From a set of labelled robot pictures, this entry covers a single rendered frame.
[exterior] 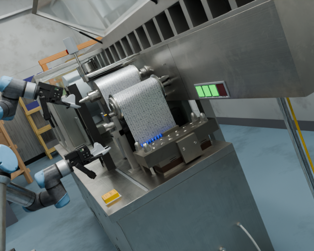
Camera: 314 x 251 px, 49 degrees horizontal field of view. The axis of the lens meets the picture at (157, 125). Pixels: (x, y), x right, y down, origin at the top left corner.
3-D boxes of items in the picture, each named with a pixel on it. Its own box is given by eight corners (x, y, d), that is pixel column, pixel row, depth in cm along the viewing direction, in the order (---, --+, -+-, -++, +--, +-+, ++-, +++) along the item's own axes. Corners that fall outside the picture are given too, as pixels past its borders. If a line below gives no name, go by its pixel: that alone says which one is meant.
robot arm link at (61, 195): (54, 204, 166) (44, 185, 163) (74, 197, 163) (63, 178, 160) (47, 213, 158) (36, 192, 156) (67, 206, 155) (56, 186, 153)
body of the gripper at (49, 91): (65, 88, 159) (38, 80, 154) (60, 106, 158) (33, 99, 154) (63, 88, 166) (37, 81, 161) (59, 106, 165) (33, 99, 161)
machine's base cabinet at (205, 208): (91, 214, 395) (57, 148, 377) (139, 186, 415) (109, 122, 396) (193, 373, 161) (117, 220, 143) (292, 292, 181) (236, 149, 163)
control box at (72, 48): (70, 55, 221) (63, 41, 219) (79, 51, 220) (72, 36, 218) (67, 56, 214) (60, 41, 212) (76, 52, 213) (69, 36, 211)
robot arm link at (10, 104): (-12, 118, 150) (-6, 95, 147) (0, 113, 161) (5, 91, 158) (6, 124, 150) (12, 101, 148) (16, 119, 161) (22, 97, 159)
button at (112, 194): (102, 200, 160) (100, 195, 160) (116, 192, 162) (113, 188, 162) (106, 204, 154) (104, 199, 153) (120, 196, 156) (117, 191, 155)
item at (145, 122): (138, 148, 172) (123, 115, 168) (177, 127, 179) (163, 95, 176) (138, 148, 172) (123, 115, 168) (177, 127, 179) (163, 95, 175)
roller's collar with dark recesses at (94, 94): (90, 103, 196) (85, 92, 195) (99, 98, 198) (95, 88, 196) (92, 102, 190) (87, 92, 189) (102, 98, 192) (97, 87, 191)
